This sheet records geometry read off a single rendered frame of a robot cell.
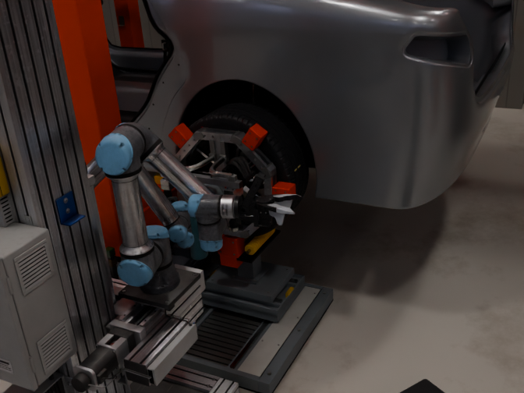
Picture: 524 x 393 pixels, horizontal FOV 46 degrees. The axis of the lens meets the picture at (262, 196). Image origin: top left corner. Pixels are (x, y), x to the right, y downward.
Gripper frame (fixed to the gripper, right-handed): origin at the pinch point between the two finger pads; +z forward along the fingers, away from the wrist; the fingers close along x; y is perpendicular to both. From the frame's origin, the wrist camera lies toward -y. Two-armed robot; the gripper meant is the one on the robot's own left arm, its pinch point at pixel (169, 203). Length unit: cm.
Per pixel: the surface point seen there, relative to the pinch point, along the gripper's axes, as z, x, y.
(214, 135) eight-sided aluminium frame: 4.9, 25.5, -28.0
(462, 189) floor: 98, 234, 82
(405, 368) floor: -59, 94, 83
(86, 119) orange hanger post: 18, -29, -41
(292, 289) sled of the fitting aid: 2, 60, 66
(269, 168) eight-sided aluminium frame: -13.8, 45.5, -14.3
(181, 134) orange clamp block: 17.9, 12.4, -26.5
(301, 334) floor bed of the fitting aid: -24, 54, 75
